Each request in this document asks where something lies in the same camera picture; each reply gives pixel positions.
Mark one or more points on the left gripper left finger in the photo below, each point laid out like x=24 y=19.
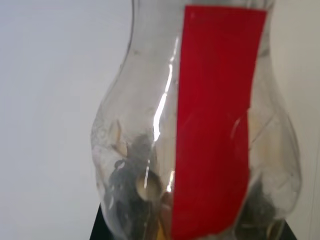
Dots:
x=98 y=231

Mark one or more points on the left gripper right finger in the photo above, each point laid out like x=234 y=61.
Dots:
x=288 y=233

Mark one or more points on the clear plastic bottle red tape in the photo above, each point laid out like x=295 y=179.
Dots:
x=140 y=100

